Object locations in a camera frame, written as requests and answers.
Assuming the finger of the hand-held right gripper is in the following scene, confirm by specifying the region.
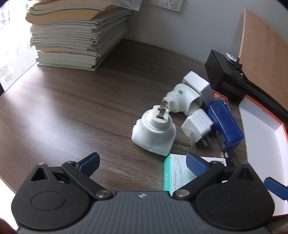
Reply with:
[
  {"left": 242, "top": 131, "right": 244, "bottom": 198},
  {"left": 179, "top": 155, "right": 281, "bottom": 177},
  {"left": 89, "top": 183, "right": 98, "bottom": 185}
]
[{"left": 264, "top": 177, "right": 288, "bottom": 202}]

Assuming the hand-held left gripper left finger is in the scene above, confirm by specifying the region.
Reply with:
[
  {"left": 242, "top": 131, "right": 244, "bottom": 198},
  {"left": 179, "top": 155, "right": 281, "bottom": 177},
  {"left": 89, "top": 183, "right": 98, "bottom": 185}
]
[{"left": 21, "top": 152, "right": 113, "bottom": 201}]

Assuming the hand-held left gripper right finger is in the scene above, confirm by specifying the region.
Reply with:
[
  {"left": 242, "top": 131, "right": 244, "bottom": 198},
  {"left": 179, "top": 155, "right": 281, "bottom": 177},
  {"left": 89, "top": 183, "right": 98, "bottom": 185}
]
[{"left": 172, "top": 152, "right": 265, "bottom": 201}]

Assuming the teal white bandage box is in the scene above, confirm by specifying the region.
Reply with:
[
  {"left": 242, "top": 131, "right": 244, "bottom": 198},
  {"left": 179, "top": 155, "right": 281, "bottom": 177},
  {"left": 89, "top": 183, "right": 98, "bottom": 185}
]
[{"left": 163, "top": 154, "right": 226, "bottom": 197}]

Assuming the clear glass refill bottle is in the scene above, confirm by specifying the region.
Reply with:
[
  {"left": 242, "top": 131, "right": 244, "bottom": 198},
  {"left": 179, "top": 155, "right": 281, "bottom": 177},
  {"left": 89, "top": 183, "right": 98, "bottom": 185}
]
[{"left": 173, "top": 133, "right": 197, "bottom": 156}]

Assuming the black charger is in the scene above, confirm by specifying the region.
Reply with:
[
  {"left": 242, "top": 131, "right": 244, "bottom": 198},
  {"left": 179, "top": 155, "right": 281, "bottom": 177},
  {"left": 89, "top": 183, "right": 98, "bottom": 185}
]
[{"left": 220, "top": 152, "right": 237, "bottom": 167}]

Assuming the white charger plug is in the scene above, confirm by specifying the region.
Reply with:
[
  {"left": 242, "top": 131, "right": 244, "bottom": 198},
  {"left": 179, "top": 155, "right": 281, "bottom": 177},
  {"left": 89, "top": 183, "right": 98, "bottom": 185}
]
[{"left": 181, "top": 108, "right": 214, "bottom": 148}]

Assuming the blue plastic box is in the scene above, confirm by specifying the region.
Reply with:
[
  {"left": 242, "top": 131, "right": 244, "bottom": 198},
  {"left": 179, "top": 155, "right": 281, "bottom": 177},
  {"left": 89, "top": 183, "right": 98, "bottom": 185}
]
[{"left": 207, "top": 99, "right": 244, "bottom": 152}]

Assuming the orange white cardboard box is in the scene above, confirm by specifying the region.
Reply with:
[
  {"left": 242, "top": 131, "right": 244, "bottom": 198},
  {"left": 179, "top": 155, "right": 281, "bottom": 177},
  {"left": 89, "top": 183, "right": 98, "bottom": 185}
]
[{"left": 238, "top": 94, "right": 288, "bottom": 217}]

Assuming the green-dot white mosquito vaporizer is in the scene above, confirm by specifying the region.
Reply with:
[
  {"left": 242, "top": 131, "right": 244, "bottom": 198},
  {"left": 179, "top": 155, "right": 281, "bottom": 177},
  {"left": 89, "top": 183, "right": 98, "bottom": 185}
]
[{"left": 161, "top": 83, "right": 204, "bottom": 116}]

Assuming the colourful card pack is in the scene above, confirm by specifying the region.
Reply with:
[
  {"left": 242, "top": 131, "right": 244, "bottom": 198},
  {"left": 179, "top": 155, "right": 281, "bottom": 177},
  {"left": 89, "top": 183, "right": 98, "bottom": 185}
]
[{"left": 211, "top": 89, "right": 230, "bottom": 111}]

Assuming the small white box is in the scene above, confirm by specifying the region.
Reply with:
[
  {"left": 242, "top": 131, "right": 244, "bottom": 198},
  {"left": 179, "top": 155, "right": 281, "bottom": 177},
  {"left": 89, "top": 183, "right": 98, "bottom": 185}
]
[{"left": 182, "top": 71, "right": 213, "bottom": 106}]

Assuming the black monitor stand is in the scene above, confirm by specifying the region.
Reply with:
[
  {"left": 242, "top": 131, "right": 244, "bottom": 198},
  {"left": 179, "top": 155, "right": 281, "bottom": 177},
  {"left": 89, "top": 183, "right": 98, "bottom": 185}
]
[{"left": 205, "top": 49, "right": 288, "bottom": 126}]

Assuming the brown cardboard sheet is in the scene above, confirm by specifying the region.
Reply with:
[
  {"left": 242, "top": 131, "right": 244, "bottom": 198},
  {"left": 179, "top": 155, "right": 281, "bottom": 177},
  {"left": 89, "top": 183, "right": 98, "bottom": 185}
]
[{"left": 238, "top": 9, "right": 288, "bottom": 108}]

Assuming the stack of books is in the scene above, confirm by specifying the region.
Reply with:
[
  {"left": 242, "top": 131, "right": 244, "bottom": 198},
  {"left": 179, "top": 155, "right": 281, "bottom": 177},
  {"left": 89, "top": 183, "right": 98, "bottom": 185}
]
[{"left": 25, "top": 0, "right": 143, "bottom": 71}]

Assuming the clear plastic bag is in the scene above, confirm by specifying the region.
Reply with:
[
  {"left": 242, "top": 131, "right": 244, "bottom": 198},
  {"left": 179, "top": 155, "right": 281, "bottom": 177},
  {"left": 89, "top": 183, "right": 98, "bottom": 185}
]
[{"left": 112, "top": 0, "right": 143, "bottom": 11}]

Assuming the white wall socket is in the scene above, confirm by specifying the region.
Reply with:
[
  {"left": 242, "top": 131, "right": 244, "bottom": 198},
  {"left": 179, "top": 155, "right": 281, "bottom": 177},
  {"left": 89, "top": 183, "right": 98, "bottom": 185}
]
[{"left": 157, "top": 0, "right": 186, "bottom": 12}]

